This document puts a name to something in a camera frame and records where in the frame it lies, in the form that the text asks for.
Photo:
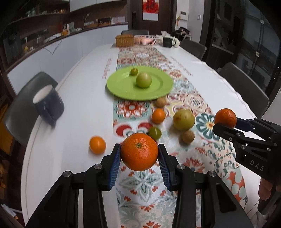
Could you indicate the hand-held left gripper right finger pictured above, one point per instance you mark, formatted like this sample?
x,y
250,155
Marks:
x,y
164,173

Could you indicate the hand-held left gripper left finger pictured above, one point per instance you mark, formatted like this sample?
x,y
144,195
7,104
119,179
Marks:
x,y
115,168

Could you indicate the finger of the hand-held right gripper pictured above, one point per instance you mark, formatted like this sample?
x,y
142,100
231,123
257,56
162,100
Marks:
x,y
226,131
241,124

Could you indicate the medium orange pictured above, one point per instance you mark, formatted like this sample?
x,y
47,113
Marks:
x,y
225,117

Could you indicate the large orange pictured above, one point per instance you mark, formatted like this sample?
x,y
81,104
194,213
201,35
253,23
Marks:
x,y
139,152

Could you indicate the small orange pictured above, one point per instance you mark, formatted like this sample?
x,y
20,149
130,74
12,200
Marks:
x,y
97,144
158,116

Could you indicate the small brown longan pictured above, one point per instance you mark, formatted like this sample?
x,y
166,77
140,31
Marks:
x,y
161,102
188,137

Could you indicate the small green tomato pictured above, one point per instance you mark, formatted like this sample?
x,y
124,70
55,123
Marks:
x,y
134,71
154,133

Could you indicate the yellow-green apple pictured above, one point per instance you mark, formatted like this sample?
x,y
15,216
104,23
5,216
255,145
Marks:
x,y
183,120

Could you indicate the green plate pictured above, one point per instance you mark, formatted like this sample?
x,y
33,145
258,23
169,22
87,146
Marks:
x,y
123,87

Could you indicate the green apple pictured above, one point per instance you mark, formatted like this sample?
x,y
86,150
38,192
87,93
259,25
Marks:
x,y
143,80

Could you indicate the person's right hand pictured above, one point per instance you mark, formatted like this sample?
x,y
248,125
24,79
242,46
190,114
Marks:
x,y
265,188

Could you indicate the grey chair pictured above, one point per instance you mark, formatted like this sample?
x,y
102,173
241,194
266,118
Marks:
x,y
194,48
17,114
243,83
134,32

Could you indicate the white floral patterned tablecloth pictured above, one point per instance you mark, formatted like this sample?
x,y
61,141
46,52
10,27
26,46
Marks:
x,y
136,109

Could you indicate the dark blue mug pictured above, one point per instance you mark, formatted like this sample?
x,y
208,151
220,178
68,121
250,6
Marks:
x,y
49,107

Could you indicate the black mug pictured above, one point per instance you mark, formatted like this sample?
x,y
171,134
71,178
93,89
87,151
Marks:
x,y
168,42

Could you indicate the white stool with bag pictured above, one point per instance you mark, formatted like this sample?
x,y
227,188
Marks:
x,y
183,32

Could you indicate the white tissue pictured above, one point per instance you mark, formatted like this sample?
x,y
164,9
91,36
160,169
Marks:
x,y
164,33

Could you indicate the white intercom panel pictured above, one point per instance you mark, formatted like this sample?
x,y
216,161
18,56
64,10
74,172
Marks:
x,y
183,16

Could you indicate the wicker basket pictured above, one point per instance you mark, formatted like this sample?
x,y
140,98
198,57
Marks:
x,y
124,40

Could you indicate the wicker tray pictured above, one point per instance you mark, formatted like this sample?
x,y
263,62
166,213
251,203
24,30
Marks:
x,y
91,24

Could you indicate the black box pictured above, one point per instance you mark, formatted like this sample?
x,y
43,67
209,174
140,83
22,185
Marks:
x,y
104,21

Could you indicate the white desk lamp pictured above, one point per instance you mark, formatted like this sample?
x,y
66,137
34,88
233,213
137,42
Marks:
x,y
86,18

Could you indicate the black coffee machine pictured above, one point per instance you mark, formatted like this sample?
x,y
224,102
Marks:
x,y
13,49

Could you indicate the red wall calendar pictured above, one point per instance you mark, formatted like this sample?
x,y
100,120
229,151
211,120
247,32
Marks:
x,y
150,9

